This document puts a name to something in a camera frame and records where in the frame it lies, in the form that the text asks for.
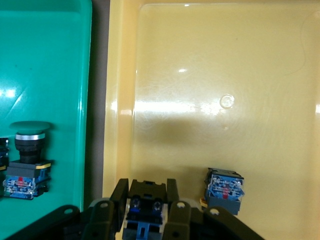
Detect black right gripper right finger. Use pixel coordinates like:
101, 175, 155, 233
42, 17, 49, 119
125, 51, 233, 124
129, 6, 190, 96
162, 178, 266, 240

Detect green plastic tray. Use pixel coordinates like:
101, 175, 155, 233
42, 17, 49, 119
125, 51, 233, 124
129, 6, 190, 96
0, 0, 93, 240

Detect green mushroom push button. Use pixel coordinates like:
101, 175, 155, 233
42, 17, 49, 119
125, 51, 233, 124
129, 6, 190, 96
2, 120, 55, 201
0, 136, 10, 174

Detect yellow plastic tray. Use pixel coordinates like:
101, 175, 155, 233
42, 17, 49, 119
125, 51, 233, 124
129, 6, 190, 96
102, 0, 320, 240

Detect yellow mushroom push button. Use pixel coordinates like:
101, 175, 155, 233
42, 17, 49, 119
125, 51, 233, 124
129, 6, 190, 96
121, 178, 169, 240
199, 166, 245, 216

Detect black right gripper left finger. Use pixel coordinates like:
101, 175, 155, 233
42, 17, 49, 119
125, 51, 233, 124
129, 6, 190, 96
0, 177, 130, 240

